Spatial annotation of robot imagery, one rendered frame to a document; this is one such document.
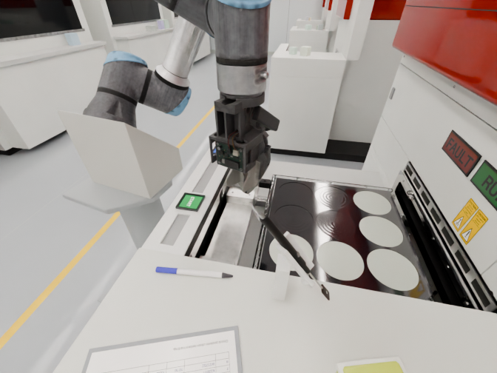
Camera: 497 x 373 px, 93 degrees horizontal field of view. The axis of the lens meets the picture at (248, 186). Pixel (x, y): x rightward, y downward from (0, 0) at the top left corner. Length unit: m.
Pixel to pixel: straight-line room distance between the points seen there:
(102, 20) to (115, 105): 4.12
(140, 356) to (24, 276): 1.73
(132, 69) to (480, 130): 0.89
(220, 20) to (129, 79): 0.56
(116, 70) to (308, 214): 0.70
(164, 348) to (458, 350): 0.41
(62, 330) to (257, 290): 1.41
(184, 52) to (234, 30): 0.51
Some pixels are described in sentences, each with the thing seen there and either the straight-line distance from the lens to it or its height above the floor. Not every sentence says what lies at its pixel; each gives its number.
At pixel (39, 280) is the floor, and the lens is 2.03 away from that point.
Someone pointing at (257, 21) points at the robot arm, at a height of 1.33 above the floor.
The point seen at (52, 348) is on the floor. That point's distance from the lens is 1.72.
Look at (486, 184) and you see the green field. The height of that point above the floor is 1.09.
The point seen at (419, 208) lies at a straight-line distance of 0.74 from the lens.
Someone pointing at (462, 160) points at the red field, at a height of 1.09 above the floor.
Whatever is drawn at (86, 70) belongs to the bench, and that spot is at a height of 0.62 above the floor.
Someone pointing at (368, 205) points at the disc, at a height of 0.90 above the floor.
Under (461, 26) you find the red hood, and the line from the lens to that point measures 0.71.
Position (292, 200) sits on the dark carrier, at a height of 0.90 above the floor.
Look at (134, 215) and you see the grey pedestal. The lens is 1.01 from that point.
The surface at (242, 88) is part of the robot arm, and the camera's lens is 0.36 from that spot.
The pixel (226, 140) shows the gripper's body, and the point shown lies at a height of 1.18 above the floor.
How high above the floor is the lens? 1.35
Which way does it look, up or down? 38 degrees down
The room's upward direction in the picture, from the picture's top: straight up
